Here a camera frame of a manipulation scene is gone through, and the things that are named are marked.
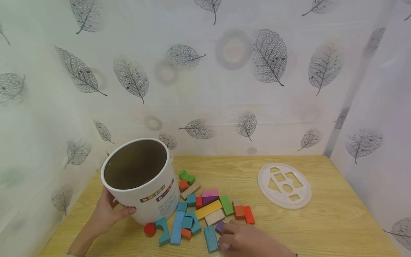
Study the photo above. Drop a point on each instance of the person's left hand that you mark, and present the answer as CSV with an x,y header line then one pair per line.
x,y
104,216

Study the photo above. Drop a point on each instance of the person's right hand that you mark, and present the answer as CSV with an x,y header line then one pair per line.
x,y
253,242

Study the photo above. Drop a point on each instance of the person's right fingers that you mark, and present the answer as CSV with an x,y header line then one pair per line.
x,y
232,226

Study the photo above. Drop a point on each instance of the person's right thumb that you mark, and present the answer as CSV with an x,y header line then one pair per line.
x,y
227,245

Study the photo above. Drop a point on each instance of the person's left thumb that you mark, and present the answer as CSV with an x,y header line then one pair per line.
x,y
126,211

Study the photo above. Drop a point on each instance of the white cylindrical bucket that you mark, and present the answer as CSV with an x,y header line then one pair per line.
x,y
151,200

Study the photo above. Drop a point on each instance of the person's left forearm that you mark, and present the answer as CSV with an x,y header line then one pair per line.
x,y
83,242

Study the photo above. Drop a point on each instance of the pile of coloured wooden blocks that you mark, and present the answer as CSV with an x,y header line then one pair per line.
x,y
208,208

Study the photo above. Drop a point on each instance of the white lid with shape cut-outs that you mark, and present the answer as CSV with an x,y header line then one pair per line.
x,y
300,198

